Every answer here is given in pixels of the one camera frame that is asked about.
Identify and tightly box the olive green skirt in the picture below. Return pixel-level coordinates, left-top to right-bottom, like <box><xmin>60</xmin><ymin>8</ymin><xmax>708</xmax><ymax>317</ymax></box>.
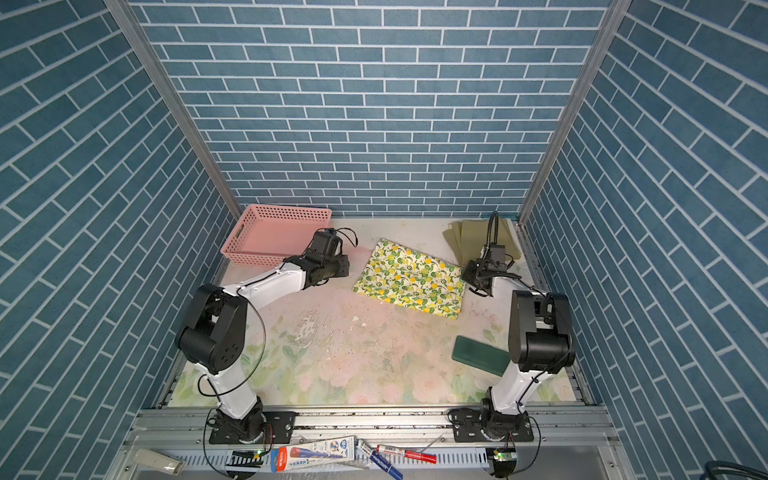
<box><xmin>443</xmin><ymin>219</ymin><xmax>522</xmax><ymax>266</ymax></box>

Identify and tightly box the lemon print skirt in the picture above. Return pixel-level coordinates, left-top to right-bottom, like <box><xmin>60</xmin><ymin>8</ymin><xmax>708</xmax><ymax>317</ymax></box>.
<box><xmin>353</xmin><ymin>239</ymin><xmax>465</xmax><ymax>319</ymax></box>

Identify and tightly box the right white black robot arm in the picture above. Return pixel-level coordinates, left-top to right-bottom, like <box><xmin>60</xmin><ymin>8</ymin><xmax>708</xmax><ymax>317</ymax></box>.
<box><xmin>461</xmin><ymin>242</ymin><xmax>576</xmax><ymax>423</ymax></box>

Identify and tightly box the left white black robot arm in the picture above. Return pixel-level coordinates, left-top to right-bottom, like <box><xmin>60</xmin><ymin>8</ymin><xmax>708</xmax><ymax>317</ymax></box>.
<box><xmin>176</xmin><ymin>228</ymin><xmax>350</xmax><ymax>421</ymax></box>

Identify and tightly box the pink plastic basket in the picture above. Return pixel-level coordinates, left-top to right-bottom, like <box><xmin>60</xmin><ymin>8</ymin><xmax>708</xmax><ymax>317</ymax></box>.
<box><xmin>221</xmin><ymin>204</ymin><xmax>332</xmax><ymax>267</ymax></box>

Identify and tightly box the dark green rectangular block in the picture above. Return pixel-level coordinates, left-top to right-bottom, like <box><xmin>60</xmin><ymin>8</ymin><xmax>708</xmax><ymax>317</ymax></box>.
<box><xmin>451</xmin><ymin>336</ymin><xmax>510</xmax><ymax>376</ymax></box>

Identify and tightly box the blue marker pen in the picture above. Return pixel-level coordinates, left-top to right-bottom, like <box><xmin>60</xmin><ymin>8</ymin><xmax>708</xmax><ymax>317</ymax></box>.
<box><xmin>356</xmin><ymin>439</ymin><xmax>403</xmax><ymax>480</ymax></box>

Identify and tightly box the white red blue box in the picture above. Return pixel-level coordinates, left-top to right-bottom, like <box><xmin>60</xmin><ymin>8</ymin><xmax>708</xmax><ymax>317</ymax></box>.
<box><xmin>269</xmin><ymin>436</ymin><xmax>357</xmax><ymax>473</ymax></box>

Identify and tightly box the red white marker pen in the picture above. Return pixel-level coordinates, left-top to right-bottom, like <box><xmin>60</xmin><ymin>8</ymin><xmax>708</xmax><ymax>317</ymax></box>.
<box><xmin>376</xmin><ymin>444</ymin><xmax>438</xmax><ymax>465</ymax></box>

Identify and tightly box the beige plastic piece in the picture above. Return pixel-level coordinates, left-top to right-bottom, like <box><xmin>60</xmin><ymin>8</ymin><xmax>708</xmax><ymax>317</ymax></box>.
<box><xmin>133</xmin><ymin>449</ymin><xmax>184</xmax><ymax>476</ymax></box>

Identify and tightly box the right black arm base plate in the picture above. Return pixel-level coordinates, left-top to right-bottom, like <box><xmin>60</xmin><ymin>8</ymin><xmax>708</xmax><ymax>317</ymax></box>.
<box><xmin>446</xmin><ymin>408</ymin><xmax>534</xmax><ymax>443</ymax></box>

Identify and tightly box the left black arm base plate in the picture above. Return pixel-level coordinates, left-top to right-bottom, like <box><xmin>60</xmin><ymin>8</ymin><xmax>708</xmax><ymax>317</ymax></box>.
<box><xmin>207</xmin><ymin>410</ymin><xmax>297</xmax><ymax>446</ymax></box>

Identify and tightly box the aluminium front rail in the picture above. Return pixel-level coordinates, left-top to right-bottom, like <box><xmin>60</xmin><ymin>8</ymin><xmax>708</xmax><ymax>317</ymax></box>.
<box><xmin>107</xmin><ymin>404</ymin><xmax>634</xmax><ymax>479</ymax></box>

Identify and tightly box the right corner aluminium post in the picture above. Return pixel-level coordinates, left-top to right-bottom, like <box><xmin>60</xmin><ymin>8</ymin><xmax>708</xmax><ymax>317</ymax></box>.
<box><xmin>518</xmin><ymin>0</ymin><xmax>631</xmax><ymax>224</ymax></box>

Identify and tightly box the corner aluminium post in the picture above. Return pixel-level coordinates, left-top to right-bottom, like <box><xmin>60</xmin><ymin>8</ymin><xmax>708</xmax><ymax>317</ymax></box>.
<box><xmin>518</xmin><ymin>0</ymin><xmax>631</xmax><ymax>224</ymax></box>
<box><xmin>104</xmin><ymin>0</ymin><xmax>242</xmax><ymax>219</ymax></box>

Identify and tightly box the left corner aluminium post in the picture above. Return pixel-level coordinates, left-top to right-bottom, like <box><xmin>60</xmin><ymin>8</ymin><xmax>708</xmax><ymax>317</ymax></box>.
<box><xmin>104</xmin><ymin>0</ymin><xmax>242</xmax><ymax>219</ymax></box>

